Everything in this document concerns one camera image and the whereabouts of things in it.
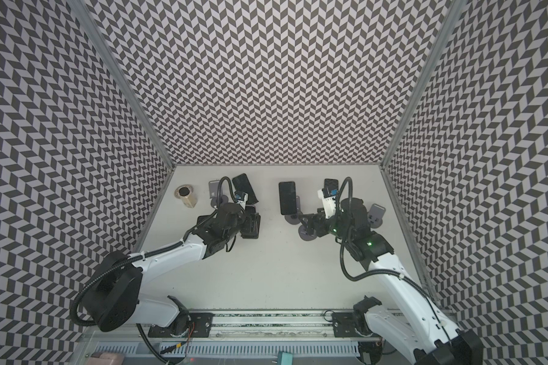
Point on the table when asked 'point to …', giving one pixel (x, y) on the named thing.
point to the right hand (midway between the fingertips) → (308, 221)
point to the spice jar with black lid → (185, 193)
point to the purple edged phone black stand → (250, 227)
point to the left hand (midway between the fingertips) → (250, 213)
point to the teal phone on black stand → (241, 183)
